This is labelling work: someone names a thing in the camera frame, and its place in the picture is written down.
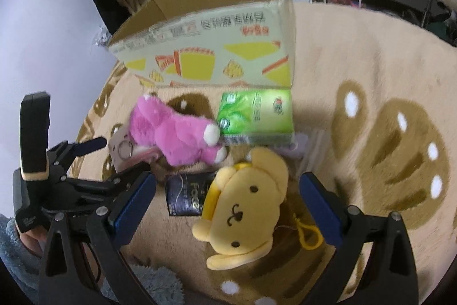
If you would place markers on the pink plush toy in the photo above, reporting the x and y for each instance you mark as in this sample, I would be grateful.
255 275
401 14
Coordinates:
167 133

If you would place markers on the person's left forearm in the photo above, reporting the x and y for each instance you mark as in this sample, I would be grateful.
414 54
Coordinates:
14 273

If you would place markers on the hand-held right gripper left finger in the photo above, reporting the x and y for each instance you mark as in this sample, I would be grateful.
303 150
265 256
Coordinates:
134 208

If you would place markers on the person's left hand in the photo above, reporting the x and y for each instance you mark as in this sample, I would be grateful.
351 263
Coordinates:
32 242

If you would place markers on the plastic bag of toys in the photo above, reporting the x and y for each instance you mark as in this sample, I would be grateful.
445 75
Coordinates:
100 38

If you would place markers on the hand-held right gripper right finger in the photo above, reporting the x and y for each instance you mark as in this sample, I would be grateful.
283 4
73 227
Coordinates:
319 208

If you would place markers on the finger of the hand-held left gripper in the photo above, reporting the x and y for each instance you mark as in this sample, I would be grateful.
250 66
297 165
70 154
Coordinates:
91 146
126 180

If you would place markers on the green tissue pack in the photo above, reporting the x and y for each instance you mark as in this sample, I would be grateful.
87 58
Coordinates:
257 112

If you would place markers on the beige brown patterned blanket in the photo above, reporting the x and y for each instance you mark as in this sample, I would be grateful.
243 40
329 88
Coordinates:
357 58

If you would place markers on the yellow plush dog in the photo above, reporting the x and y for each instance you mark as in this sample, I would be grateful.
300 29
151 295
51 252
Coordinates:
242 205

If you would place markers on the printed cardboard box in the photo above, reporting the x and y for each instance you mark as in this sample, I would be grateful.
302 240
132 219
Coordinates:
214 51

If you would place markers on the small purple pouch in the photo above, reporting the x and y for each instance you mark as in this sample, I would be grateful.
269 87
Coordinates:
300 144

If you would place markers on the dark blue tissue pack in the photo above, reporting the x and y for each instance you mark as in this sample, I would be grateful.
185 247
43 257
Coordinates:
184 196

